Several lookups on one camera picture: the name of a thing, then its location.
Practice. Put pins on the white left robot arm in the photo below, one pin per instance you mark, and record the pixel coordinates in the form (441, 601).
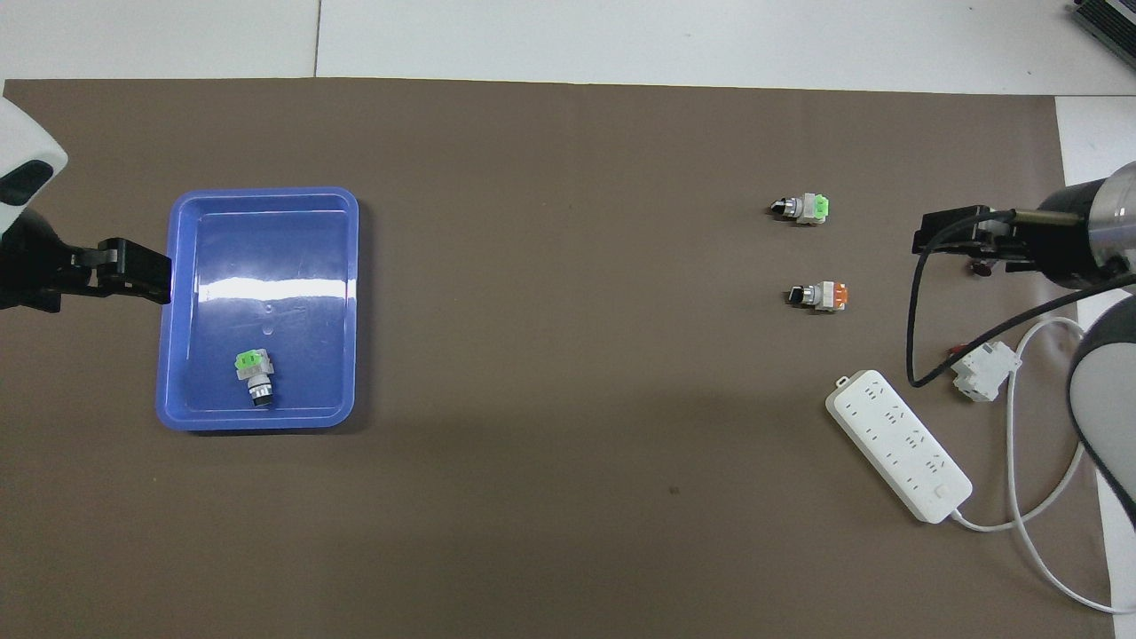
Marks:
(22, 146)

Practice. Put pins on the brown table mat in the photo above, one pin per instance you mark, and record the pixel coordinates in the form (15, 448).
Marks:
(568, 355)

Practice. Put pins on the grey metal device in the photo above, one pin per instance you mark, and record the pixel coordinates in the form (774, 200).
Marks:
(1109, 22)

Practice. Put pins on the green block selector switch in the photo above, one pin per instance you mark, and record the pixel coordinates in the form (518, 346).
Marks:
(809, 209)

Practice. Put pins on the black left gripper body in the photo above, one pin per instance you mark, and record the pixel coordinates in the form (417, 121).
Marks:
(31, 266)

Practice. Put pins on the white power strip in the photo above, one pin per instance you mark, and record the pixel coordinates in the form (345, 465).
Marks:
(896, 444)

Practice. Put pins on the orange block selector switch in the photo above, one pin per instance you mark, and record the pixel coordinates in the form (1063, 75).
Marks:
(824, 295)

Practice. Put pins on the white circuit breaker red lever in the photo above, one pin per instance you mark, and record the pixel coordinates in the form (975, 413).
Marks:
(981, 377)

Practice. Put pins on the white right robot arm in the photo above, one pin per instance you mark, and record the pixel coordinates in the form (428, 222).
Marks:
(1105, 399)

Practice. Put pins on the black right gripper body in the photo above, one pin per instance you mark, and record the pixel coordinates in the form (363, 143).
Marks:
(1061, 248)

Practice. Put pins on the selector switch orange green blocks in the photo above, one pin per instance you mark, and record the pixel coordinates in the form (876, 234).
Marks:
(255, 377)

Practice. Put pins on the blue plastic tray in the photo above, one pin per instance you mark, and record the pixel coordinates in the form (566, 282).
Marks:
(257, 266)

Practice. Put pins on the small black terminal block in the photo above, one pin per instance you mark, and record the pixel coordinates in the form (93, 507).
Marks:
(980, 267)

